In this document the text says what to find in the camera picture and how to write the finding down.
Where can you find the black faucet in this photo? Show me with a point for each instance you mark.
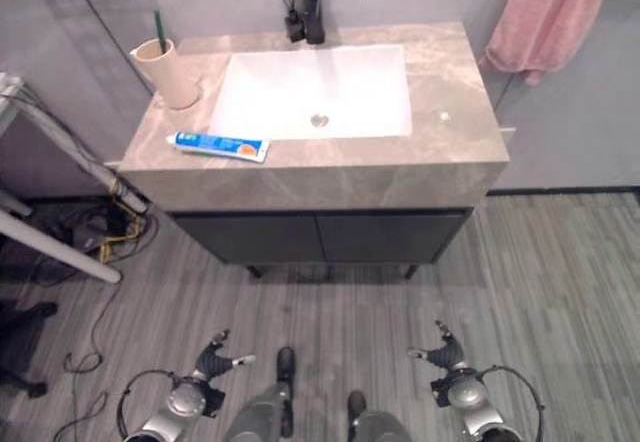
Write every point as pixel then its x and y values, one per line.
pixel 312 4

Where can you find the dark vanity cabinet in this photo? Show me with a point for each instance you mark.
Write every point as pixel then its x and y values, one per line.
pixel 320 237

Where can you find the silver robot leg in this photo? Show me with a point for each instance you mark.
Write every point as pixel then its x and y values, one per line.
pixel 267 407
pixel 372 419

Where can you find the black office chair base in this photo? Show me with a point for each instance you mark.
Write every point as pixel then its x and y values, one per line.
pixel 22 347

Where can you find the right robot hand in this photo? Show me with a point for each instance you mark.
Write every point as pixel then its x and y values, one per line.
pixel 446 352

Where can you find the left silver robot leg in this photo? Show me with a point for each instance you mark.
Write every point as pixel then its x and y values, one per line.
pixel 267 407

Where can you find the black vase with white flowers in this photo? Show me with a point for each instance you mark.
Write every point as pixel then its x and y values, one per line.
pixel 289 2

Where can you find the silver sink drain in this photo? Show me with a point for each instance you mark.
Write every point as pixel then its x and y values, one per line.
pixel 319 120

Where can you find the beige cup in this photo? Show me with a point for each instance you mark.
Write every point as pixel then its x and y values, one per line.
pixel 167 77

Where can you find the right silver robot leg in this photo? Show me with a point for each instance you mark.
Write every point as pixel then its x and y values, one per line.
pixel 372 419

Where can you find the marble vanity countertop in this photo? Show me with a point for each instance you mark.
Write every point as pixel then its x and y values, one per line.
pixel 450 112

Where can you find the grey wrapped pipe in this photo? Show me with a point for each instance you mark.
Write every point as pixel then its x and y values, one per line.
pixel 75 147

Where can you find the blue toothpaste tube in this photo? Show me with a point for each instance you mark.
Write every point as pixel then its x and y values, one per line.
pixel 220 145

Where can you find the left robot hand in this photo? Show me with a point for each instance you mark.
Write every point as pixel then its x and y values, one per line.
pixel 216 356

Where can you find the white table leg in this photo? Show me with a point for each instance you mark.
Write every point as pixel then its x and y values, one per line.
pixel 55 249

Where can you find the green toothbrush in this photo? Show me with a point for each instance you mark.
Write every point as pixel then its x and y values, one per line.
pixel 159 32

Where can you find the pink towel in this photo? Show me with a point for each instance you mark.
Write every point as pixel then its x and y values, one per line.
pixel 545 17

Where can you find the white sink basin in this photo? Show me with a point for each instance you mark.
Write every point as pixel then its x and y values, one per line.
pixel 315 92

